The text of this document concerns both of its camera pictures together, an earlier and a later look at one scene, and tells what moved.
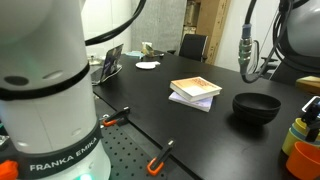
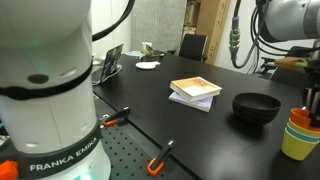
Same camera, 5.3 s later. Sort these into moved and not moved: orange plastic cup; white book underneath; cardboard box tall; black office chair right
Moved: orange plastic cup
Not moved: white book underneath; cardboard box tall; black office chair right
